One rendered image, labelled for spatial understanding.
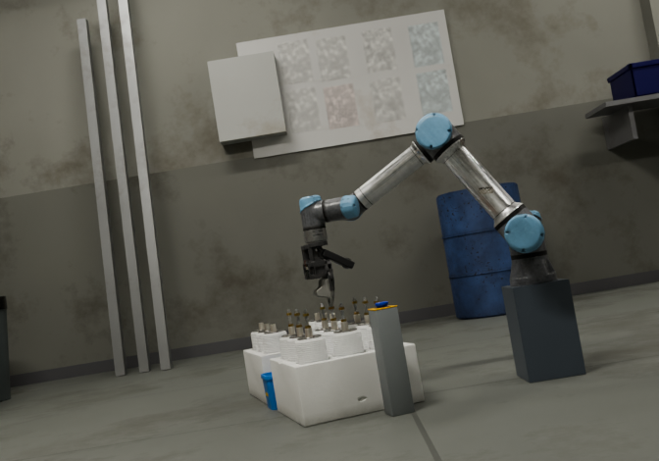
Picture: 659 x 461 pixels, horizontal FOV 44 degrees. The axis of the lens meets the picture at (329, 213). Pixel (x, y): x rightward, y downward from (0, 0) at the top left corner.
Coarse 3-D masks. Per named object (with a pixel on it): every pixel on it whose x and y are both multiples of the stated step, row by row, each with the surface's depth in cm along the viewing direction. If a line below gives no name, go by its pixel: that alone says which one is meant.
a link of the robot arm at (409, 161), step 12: (408, 156) 271; (420, 156) 270; (384, 168) 275; (396, 168) 272; (408, 168) 272; (372, 180) 275; (384, 180) 273; (396, 180) 273; (360, 192) 275; (372, 192) 274; (384, 192) 275; (360, 204) 275; (372, 204) 277; (360, 216) 282
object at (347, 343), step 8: (336, 336) 252; (344, 336) 251; (352, 336) 252; (360, 336) 254; (336, 344) 252; (344, 344) 251; (352, 344) 251; (360, 344) 253; (336, 352) 253; (344, 352) 251; (352, 352) 251; (360, 352) 252
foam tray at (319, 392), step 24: (288, 360) 267; (336, 360) 246; (360, 360) 248; (408, 360) 252; (288, 384) 255; (312, 384) 244; (336, 384) 246; (360, 384) 248; (288, 408) 260; (312, 408) 243; (336, 408) 245; (360, 408) 247
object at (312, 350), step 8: (320, 336) 251; (296, 344) 251; (304, 344) 248; (312, 344) 248; (320, 344) 249; (296, 352) 251; (304, 352) 248; (312, 352) 248; (320, 352) 249; (304, 360) 248; (312, 360) 248; (320, 360) 248
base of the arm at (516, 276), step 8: (512, 256) 264; (520, 256) 261; (528, 256) 260; (536, 256) 259; (544, 256) 261; (512, 264) 265; (520, 264) 261; (528, 264) 259; (536, 264) 259; (544, 264) 259; (512, 272) 263; (520, 272) 261; (528, 272) 258; (536, 272) 258; (544, 272) 258; (552, 272) 261; (512, 280) 263; (520, 280) 259; (528, 280) 258; (536, 280) 257; (544, 280) 257; (552, 280) 259
